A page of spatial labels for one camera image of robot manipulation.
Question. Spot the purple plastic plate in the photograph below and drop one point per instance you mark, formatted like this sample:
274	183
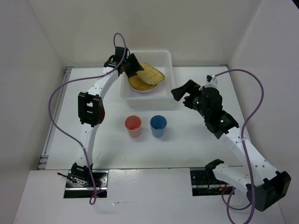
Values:
144	92

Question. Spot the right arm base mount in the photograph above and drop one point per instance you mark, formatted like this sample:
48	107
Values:
204	185

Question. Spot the fan-shaped bamboo tray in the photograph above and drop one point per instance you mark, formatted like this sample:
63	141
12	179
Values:
150	74

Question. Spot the red plastic cup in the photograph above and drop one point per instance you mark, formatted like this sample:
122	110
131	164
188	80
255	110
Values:
133	126

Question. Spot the round bamboo tray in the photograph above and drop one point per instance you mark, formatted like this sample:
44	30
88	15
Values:
135	80

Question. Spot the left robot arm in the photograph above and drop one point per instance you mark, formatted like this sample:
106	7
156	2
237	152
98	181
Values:
91	111

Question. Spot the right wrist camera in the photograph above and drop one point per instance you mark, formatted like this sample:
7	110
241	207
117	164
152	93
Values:
211	81

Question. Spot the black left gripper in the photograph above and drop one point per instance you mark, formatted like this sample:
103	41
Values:
136	66

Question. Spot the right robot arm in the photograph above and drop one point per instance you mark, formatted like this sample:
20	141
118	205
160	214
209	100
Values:
264	185

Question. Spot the white plastic bin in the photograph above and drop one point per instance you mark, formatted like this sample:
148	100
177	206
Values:
162	98

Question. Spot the blue plastic cup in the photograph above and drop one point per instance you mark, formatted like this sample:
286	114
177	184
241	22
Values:
158	124

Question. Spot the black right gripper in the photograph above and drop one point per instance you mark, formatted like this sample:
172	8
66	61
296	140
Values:
190	87

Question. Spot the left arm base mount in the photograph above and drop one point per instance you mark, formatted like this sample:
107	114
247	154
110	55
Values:
75	188

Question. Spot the yellow plastic plate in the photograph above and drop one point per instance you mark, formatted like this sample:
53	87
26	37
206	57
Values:
143	88

